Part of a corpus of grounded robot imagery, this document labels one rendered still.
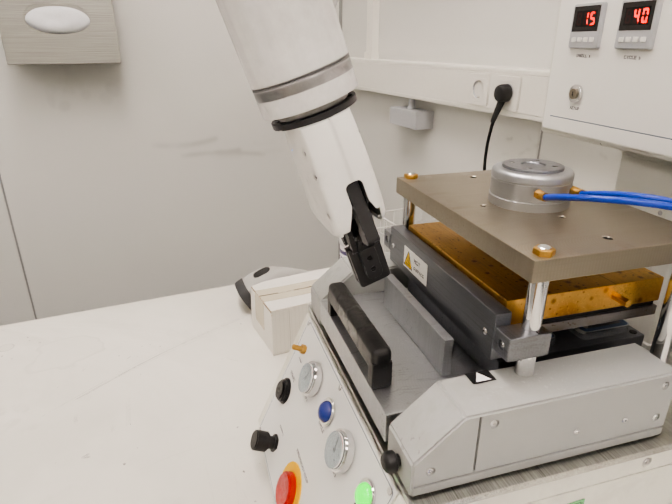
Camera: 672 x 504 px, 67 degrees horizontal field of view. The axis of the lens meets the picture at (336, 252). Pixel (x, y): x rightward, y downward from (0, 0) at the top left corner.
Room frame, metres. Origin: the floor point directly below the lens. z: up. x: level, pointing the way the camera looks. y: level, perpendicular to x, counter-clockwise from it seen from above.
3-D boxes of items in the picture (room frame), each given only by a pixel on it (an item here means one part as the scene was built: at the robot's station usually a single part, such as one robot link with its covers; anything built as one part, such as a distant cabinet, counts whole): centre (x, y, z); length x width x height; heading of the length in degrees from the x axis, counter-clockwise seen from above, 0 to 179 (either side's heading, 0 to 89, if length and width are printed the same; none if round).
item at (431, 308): (0.51, -0.20, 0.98); 0.20 x 0.17 x 0.03; 16
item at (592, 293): (0.50, -0.20, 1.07); 0.22 x 0.17 x 0.10; 16
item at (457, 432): (0.35, -0.16, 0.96); 0.26 x 0.05 x 0.07; 106
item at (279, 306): (0.86, 0.06, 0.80); 0.19 x 0.13 x 0.09; 114
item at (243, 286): (0.98, 0.11, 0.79); 0.20 x 0.08 x 0.08; 114
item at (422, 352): (0.49, -0.15, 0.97); 0.30 x 0.22 x 0.08; 106
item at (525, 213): (0.50, -0.23, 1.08); 0.31 x 0.24 x 0.13; 16
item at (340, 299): (0.46, -0.02, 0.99); 0.15 x 0.02 x 0.04; 16
